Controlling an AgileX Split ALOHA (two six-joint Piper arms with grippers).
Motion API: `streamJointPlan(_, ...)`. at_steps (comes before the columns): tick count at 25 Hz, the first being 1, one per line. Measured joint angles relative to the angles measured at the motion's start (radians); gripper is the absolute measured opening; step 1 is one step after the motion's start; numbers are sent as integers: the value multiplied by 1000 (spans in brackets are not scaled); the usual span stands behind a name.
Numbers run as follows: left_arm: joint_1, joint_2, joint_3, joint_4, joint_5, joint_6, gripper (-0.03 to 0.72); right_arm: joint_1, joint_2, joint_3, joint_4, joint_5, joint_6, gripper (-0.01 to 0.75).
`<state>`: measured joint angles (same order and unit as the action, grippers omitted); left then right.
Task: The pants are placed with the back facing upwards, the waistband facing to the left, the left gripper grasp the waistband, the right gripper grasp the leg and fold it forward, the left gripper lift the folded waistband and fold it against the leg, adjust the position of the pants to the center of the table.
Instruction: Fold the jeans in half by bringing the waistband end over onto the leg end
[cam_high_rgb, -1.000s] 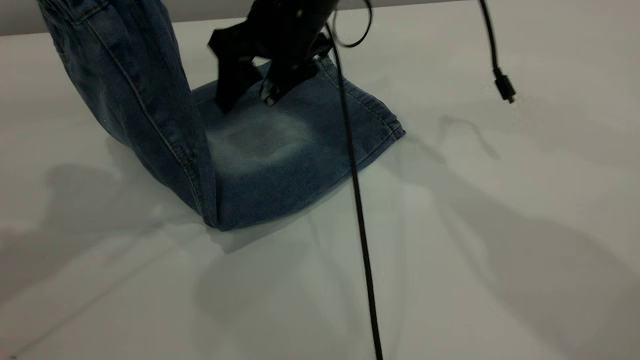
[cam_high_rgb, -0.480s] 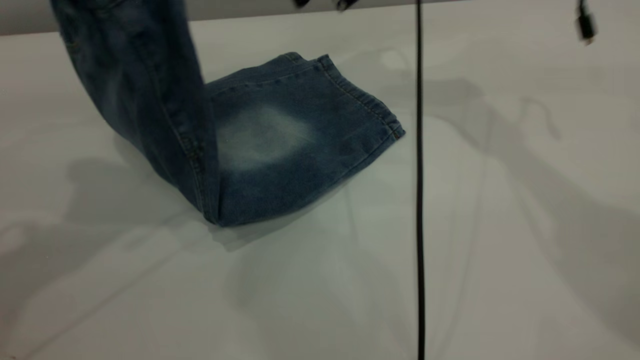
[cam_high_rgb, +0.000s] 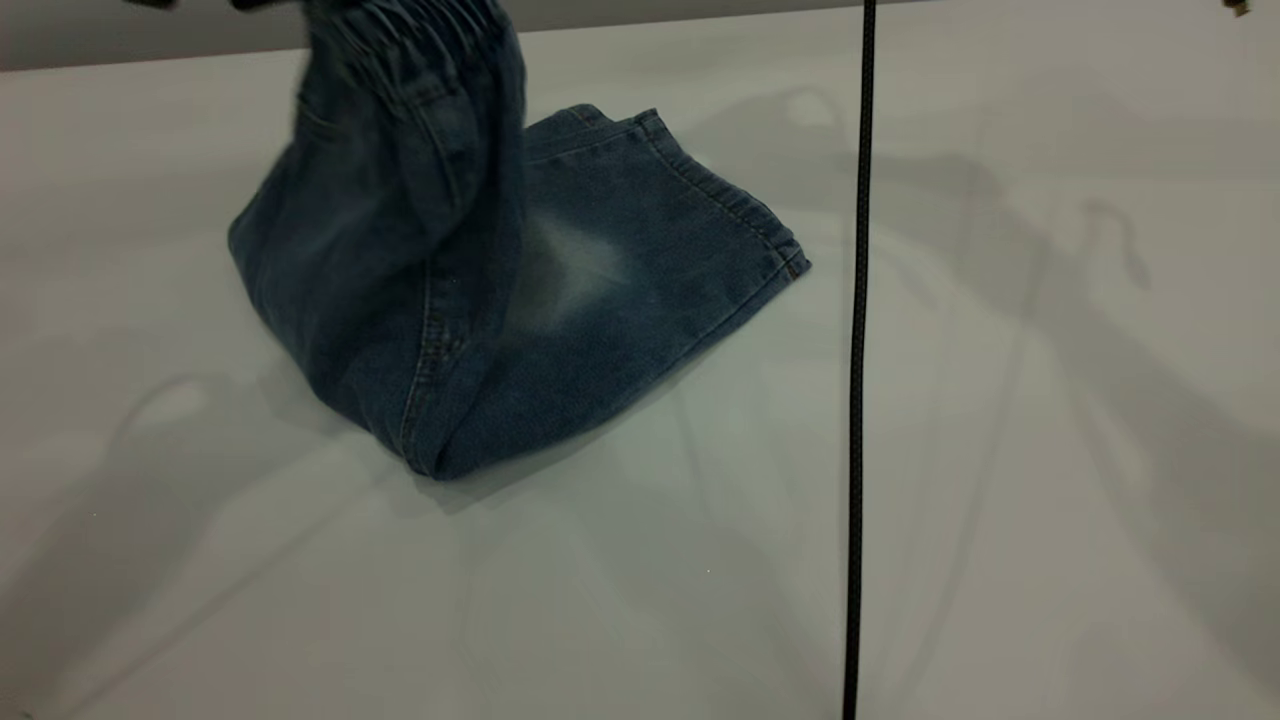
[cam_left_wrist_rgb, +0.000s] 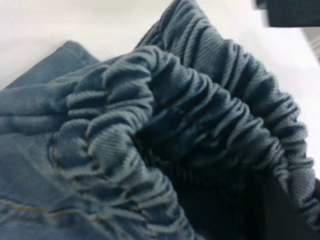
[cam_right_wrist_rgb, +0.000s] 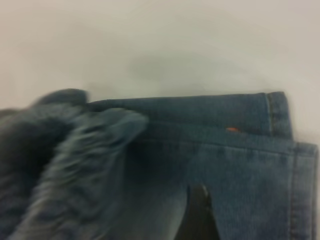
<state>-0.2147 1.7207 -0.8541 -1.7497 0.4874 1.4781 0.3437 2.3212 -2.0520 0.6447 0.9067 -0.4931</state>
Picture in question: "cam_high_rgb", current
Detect blue denim shorts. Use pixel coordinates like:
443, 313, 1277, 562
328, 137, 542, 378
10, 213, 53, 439
228, 0, 812, 482

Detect thick black braided cable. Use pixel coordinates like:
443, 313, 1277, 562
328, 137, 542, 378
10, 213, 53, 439
842, 0, 879, 720

